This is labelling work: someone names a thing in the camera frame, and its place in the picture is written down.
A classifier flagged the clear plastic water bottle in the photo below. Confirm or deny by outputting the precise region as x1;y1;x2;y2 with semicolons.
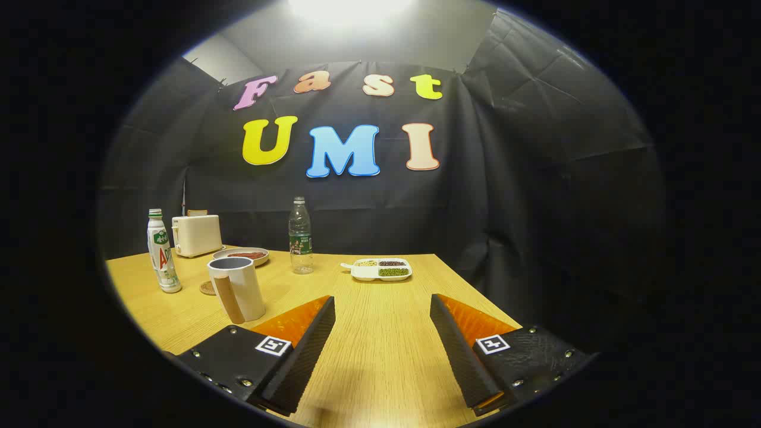
288;197;314;275

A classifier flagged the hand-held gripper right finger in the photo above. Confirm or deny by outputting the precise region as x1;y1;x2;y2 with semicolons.
429;293;597;417

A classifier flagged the white toaster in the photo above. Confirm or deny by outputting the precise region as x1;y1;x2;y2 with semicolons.
172;215;224;258

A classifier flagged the white cup wooden handle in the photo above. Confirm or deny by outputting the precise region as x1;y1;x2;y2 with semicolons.
207;256;266;325

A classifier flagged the white divided tray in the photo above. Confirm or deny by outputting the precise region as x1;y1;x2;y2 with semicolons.
341;257;413;282

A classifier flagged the white juice bottle green label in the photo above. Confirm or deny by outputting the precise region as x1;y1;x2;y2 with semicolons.
147;209;183;294

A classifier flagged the white oval plate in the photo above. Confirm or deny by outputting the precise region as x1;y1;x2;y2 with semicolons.
213;247;270;267

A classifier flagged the wooden table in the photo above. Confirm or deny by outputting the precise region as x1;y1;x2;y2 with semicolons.
106;245;524;428

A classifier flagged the black backdrop cloth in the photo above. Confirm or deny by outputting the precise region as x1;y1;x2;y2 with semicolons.
98;9;666;357

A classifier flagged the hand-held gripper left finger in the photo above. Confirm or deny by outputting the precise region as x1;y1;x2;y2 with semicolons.
177;295;337;417

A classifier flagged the ceiling light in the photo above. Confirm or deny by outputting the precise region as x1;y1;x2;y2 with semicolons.
288;0;414;27

